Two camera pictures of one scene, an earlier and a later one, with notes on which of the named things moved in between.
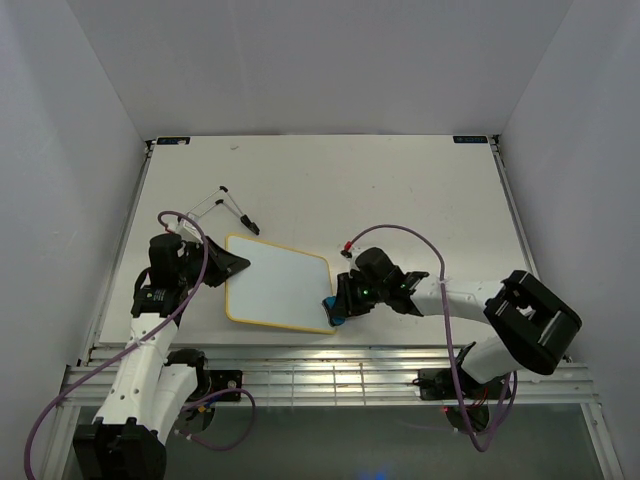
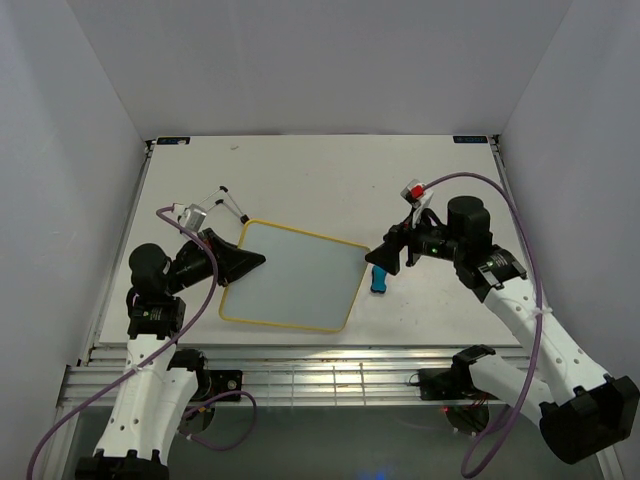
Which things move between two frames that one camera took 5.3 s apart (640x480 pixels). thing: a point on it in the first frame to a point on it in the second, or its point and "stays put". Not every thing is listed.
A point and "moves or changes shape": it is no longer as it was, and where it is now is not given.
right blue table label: [470, 139] stays put
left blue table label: [173, 140] stays put
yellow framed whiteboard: [282, 287] moves or changes shape
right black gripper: [346, 304] to [387, 254]
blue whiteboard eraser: [329, 303] moves or changes shape
